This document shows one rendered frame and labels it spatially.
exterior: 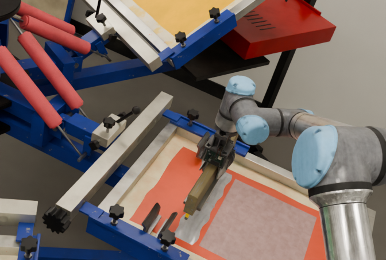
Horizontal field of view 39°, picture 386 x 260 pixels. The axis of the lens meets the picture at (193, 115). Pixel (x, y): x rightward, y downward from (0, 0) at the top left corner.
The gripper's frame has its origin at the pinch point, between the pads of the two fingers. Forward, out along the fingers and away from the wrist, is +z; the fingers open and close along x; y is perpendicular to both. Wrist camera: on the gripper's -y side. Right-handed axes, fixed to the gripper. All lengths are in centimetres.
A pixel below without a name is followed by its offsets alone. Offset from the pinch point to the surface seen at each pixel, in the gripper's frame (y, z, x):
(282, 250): 3.6, 13.7, 29.2
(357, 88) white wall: -200, 58, 43
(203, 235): 12.6, 13.6, 5.8
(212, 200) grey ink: -2.4, 13.2, 3.1
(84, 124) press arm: 0.6, 4.8, -44.5
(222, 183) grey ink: -11.4, 12.7, 3.1
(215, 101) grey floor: -194, 108, -43
